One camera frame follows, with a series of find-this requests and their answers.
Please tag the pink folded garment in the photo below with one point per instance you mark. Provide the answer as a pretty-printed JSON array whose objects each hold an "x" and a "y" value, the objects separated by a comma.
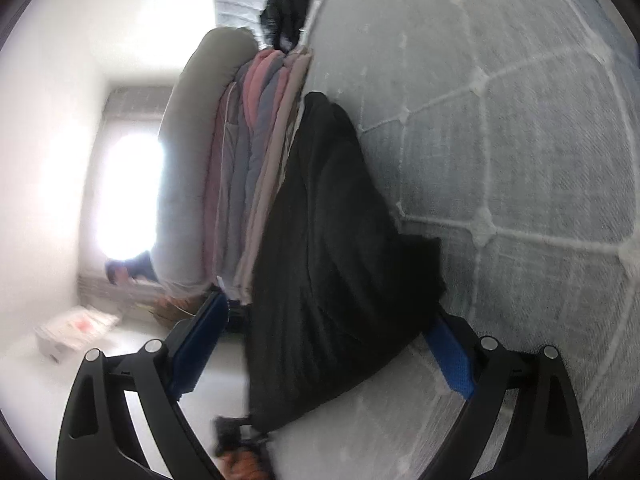
[{"x": 260, "y": 90}]

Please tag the black garment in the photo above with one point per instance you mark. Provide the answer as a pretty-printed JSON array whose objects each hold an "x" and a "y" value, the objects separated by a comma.
[{"x": 338, "y": 291}]

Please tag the beige folded garment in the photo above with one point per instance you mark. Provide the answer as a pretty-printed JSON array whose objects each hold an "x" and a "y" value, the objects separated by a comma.
[{"x": 275, "y": 83}]

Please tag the white cardboard box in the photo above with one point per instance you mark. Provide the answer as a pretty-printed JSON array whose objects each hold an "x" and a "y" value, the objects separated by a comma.
[{"x": 75, "y": 330}]

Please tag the grey-blue folded garment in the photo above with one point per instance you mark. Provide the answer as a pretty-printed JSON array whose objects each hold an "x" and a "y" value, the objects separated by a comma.
[{"x": 245, "y": 169}]

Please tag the black fluffy item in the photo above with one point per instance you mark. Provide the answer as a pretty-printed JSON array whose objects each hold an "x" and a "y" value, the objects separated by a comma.
[{"x": 282, "y": 21}]

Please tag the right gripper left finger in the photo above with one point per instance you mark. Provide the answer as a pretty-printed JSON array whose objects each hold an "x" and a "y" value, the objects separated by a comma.
[{"x": 97, "y": 437}]

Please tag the dark blue garment on floor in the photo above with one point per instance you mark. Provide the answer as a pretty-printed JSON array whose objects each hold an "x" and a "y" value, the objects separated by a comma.
[{"x": 119, "y": 272}]

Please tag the white quilted bedspread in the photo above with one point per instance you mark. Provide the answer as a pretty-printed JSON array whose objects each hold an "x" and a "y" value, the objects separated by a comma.
[{"x": 509, "y": 129}]

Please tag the grey folded top garment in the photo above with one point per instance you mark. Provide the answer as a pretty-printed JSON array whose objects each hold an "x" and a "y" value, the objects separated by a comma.
[{"x": 186, "y": 136}]

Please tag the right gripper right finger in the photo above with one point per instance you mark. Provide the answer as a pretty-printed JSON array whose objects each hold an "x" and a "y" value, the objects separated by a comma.
[{"x": 545, "y": 438}]

